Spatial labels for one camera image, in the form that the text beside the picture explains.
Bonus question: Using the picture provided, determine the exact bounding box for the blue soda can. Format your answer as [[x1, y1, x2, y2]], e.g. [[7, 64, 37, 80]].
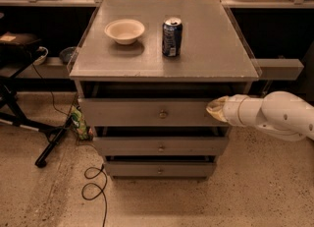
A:
[[162, 17, 183, 57]]

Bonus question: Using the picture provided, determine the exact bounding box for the grey bottom drawer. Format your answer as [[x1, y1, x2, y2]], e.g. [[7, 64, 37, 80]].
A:
[[104, 156, 216, 179]]

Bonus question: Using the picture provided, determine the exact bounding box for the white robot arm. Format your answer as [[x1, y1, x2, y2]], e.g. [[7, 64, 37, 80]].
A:
[[206, 91, 314, 142]]

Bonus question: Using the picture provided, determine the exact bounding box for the white bowl on shelf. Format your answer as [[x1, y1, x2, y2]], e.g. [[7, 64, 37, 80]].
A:
[[33, 46, 48, 66]]

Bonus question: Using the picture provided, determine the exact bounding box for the grey drawer cabinet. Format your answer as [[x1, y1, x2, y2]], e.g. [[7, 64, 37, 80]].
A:
[[66, 0, 263, 181]]

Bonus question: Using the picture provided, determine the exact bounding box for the grey bowl on shelf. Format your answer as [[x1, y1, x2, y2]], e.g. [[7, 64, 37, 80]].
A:
[[59, 46, 77, 64]]

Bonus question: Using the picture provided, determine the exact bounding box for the grey drawer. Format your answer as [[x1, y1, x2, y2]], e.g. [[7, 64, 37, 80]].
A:
[[78, 83, 223, 127], [104, 156, 216, 179], [94, 127, 229, 156]]

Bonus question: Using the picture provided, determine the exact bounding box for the black stand with legs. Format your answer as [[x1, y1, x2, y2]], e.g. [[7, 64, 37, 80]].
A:
[[0, 31, 72, 168]]

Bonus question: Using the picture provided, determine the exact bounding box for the grey top drawer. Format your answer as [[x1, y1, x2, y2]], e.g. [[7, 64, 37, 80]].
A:
[[78, 83, 223, 127]]

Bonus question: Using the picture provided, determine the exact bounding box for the grey middle drawer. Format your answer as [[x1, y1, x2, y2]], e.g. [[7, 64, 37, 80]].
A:
[[94, 127, 229, 156]]

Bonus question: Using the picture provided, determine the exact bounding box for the green chip bag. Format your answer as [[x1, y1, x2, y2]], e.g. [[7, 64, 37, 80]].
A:
[[71, 106, 93, 141]]

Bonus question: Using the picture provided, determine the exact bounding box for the white paper bowl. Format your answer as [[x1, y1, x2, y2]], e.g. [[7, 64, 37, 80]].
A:
[[104, 19, 145, 45]]

